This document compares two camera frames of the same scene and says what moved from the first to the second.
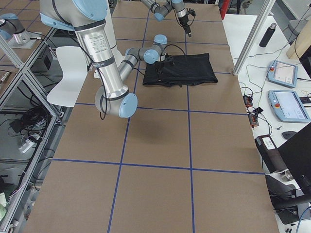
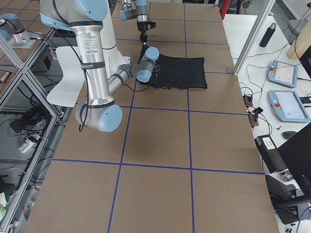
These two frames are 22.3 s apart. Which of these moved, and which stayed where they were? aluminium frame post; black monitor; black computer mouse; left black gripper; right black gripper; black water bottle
Moved: right black gripper; left black gripper
Stayed: aluminium frame post; black monitor; black water bottle; black computer mouse
